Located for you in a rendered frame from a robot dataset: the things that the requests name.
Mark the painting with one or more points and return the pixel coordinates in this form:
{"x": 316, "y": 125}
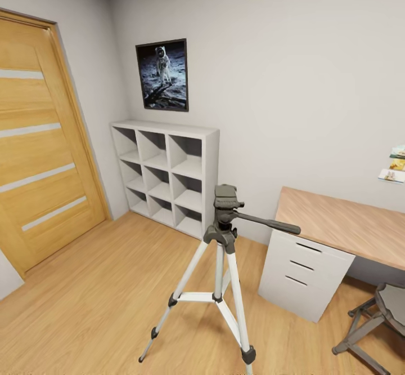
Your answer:
{"x": 163, "y": 74}

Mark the bookcase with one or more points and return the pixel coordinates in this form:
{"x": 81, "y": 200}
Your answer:
{"x": 136, "y": 143}

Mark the camera tripod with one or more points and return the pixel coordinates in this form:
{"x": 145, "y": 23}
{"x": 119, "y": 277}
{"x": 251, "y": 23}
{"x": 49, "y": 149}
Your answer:
{"x": 224, "y": 203}

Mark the door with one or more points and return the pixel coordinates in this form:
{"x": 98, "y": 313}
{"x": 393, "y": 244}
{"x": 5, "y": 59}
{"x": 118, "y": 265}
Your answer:
{"x": 50, "y": 190}

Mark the taboret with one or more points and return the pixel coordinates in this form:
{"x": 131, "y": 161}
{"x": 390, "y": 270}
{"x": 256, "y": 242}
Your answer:
{"x": 390, "y": 298}

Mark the desk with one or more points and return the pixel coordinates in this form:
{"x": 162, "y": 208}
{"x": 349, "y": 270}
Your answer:
{"x": 302, "y": 272}

